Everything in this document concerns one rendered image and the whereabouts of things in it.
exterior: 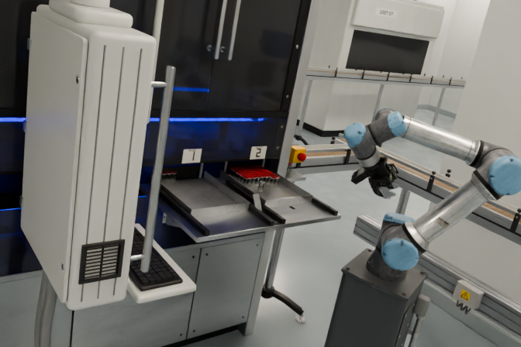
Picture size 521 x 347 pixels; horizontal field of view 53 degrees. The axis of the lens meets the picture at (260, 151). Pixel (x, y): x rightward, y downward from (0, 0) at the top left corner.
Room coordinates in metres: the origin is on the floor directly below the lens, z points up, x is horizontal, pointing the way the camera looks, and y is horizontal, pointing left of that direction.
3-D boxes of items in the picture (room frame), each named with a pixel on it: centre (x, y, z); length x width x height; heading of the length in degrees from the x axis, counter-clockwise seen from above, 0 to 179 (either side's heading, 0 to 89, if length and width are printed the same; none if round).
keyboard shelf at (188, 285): (1.52, 0.36, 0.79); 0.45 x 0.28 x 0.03; 39
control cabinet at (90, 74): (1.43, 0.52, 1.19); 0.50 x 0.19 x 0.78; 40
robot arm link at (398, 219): (1.79, -0.55, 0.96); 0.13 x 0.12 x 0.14; 172
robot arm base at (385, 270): (1.79, -0.55, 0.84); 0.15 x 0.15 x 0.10
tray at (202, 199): (1.95, 0.21, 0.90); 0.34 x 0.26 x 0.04; 40
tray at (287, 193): (2.17, -0.05, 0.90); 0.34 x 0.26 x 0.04; 40
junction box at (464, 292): (2.28, -1.11, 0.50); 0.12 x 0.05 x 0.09; 40
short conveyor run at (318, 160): (2.71, -0.30, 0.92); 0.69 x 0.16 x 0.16; 130
